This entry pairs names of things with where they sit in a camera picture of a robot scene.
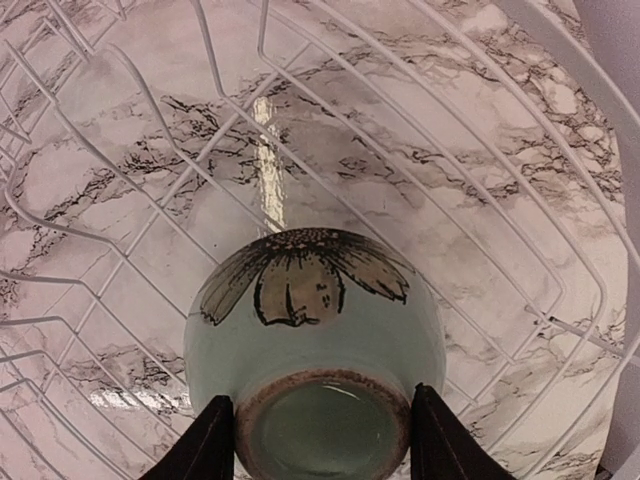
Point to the white wire dish rack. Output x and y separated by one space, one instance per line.
142 142

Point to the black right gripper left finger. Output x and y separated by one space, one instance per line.
206 449

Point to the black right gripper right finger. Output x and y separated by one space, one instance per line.
441 448

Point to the pale green bowl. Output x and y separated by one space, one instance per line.
319 336

